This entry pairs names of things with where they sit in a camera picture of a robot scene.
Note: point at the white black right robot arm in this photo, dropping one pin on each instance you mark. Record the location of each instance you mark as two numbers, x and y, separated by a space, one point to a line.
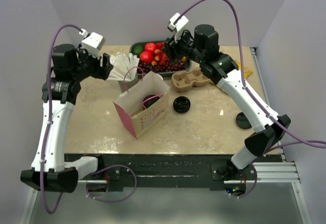
203 47

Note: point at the black coffee cup lid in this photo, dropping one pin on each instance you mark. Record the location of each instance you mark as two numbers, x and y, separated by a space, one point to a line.
150 100

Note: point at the green lime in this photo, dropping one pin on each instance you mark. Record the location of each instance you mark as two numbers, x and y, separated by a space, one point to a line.
137 50

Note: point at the purple grape bunch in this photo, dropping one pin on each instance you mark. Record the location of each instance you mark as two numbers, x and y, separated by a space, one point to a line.
167 67

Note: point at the pink white paper bag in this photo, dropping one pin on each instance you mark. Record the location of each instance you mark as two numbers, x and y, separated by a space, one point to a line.
128 105

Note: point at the black cup lid stack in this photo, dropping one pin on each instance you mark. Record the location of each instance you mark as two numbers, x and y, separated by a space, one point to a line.
181 104

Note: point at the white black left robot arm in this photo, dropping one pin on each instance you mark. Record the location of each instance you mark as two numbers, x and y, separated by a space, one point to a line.
71 65

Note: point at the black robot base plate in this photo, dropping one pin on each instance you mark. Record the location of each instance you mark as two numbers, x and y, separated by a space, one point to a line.
161 171

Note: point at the red cherry cluster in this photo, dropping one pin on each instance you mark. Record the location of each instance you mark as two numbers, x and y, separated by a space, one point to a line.
159 57

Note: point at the yellow chips bag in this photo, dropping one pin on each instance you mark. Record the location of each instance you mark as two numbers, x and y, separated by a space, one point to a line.
246 71

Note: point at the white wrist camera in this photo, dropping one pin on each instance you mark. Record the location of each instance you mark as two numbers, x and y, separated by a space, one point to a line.
177 24
92 42

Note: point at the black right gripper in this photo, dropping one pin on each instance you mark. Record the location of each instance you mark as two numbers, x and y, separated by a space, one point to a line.
171 47

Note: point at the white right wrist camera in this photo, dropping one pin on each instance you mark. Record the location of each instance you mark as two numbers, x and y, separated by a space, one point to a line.
177 24

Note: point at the red apple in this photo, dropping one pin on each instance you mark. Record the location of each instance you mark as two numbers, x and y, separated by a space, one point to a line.
150 47
146 57

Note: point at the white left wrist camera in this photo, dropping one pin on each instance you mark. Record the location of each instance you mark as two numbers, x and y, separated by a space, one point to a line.
92 42

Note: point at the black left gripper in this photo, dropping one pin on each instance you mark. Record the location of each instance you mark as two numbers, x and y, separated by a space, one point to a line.
102 72

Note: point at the white wrapped straw bundle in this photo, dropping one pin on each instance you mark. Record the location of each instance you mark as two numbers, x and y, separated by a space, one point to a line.
124 67

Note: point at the grey metal straw holder cup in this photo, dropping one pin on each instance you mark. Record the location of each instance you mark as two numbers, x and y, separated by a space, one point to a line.
127 85

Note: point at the dark green fruit tray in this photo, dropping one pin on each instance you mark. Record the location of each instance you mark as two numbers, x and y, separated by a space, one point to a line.
166 74

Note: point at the remaining pulp carrier stack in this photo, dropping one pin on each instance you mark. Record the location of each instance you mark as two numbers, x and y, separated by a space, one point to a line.
183 81

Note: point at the single black cup lid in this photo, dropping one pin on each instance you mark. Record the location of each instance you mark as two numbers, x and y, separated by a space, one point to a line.
242 121

